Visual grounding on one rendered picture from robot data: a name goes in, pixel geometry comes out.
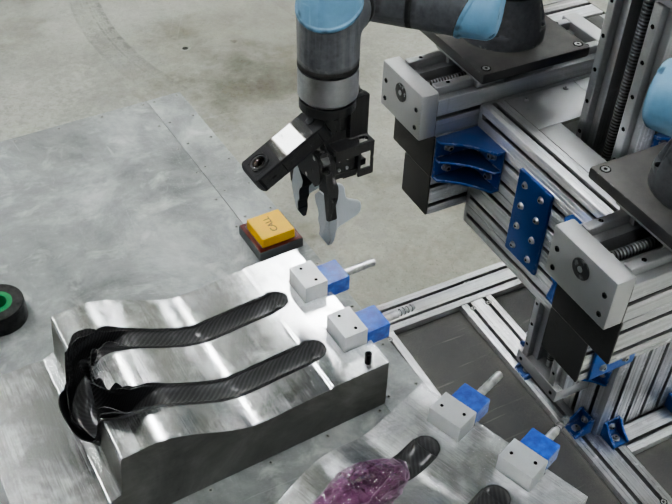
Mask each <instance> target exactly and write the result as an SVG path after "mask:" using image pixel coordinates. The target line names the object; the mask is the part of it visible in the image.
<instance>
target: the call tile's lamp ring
mask: <svg viewBox="0 0 672 504"><path fill-rule="evenodd" d="M245 226H247V223H245V224H242V225H240V227H241V229H242V230H243V231H244V232H245V234H246V235H247V236H248V238H249V239H250V240H251V241H252V243H253V244H254V245H255V247H256V248H257V249H258V250H259V252H260V253H262V252H265V251H268V250H270V249H273V248H276V247H279V246H281V245H284V244H287V243H289V242H292V241H295V240H298V239H300V238H302V236H301V235H300V234H299V233H298V231H297V230H296V229H295V228H294V229H295V235H296V237H293V238H290V239H288V240H285V241H282V242H280V243H277V244H274V245H271V246H269V247H266V248H263V249H262V248H261V246H260V245H259V244H258V243H257V241H256V240H255V239H254V237H253V236H252V235H251V234H250V232H249V231H248V230H247V229H246V227H245Z"/></svg>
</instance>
